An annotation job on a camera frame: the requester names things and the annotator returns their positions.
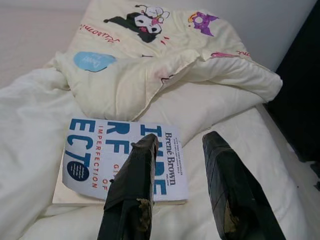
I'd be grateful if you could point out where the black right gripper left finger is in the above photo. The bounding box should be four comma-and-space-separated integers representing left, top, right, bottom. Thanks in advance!
97, 133, 157, 240

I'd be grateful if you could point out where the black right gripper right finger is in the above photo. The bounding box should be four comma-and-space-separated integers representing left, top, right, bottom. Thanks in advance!
201, 131, 281, 240

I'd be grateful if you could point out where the white blue-lettered book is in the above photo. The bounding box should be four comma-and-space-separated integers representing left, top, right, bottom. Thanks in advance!
52, 117, 190, 207

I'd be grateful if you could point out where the cream cartoon print quilt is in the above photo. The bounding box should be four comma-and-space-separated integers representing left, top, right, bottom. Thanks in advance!
0, 0, 285, 240

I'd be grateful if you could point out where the white sheeted bed mattress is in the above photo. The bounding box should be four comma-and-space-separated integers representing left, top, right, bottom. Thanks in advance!
0, 9, 320, 240

